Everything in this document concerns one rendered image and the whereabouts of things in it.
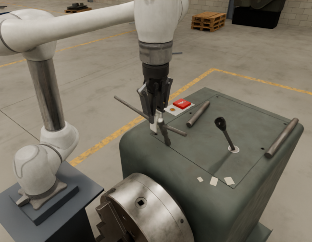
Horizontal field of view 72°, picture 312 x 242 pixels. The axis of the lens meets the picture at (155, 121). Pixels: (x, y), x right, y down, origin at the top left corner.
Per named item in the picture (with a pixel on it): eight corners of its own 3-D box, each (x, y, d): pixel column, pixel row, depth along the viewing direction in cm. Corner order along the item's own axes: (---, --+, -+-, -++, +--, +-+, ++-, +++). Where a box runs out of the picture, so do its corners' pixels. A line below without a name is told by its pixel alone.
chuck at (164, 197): (129, 204, 91) (128, 155, 71) (185, 267, 75) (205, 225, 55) (122, 210, 89) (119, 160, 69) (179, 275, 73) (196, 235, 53)
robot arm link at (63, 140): (38, 162, 120) (63, 137, 137) (64, 170, 117) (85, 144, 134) (-13, 9, 74) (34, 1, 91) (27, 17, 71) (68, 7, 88)
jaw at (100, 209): (128, 222, 70) (111, 190, 69) (135, 225, 65) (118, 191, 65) (98, 247, 63) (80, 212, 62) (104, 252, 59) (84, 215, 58)
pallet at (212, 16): (204, 23, 861) (205, 11, 836) (225, 26, 821) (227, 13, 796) (189, 29, 777) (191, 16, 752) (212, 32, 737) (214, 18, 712)
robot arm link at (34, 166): (15, 191, 107) (-5, 160, 94) (41, 165, 121) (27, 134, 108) (42, 199, 103) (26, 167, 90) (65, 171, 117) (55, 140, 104)
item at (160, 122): (173, 143, 75) (164, 118, 68) (168, 147, 74) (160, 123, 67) (168, 140, 76) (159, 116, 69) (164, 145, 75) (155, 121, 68)
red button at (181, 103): (180, 101, 102) (180, 97, 100) (191, 106, 98) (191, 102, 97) (172, 106, 98) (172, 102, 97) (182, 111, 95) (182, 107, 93)
